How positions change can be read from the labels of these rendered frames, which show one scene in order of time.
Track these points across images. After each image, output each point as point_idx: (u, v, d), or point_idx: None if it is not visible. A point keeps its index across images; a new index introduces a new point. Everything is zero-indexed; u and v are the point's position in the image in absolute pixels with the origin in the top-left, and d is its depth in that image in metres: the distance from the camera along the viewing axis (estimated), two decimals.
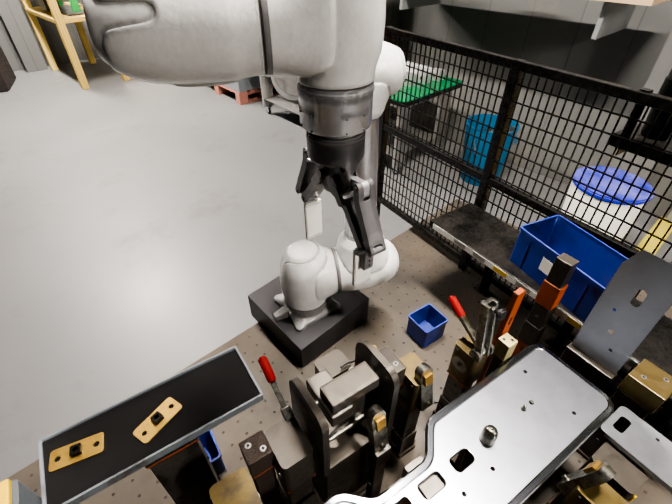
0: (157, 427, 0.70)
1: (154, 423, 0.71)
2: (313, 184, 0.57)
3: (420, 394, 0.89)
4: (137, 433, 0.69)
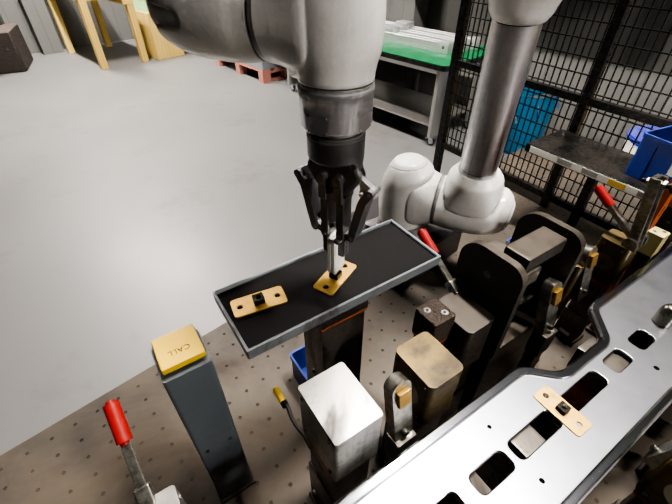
0: (338, 282, 0.64)
1: (333, 279, 0.64)
2: (323, 202, 0.55)
3: (581, 279, 0.82)
4: (318, 287, 0.63)
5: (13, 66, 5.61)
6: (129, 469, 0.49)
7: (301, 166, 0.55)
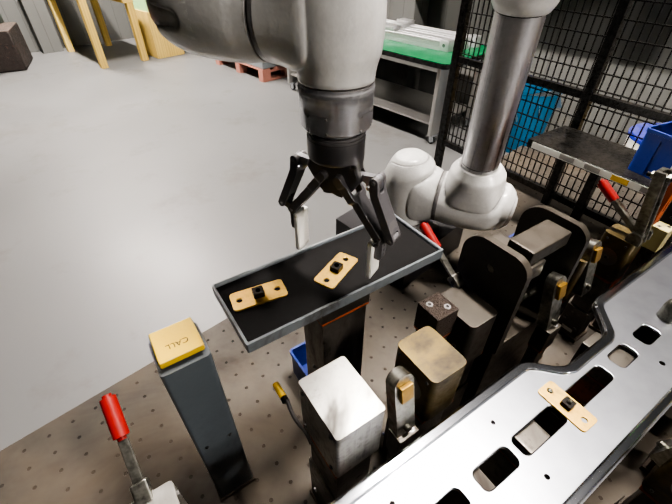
0: (339, 275, 0.63)
1: (334, 272, 0.63)
2: (307, 191, 0.56)
3: (585, 274, 0.81)
4: (319, 280, 0.62)
5: (13, 65, 5.60)
6: (126, 464, 0.48)
7: (300, 154, 0.54)
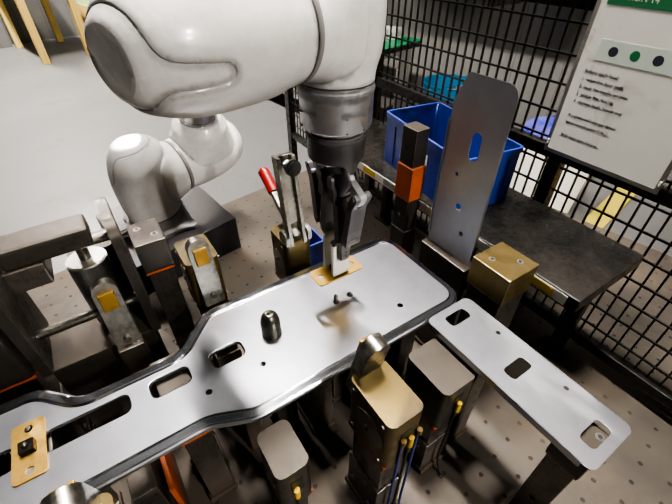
0: (334, 276, 0.63)
1: None
2: (322, 198, 0.56)
3: (197, 280, 0.68)
4: (314, 275, 0.63)
5: None
6: None
7: None
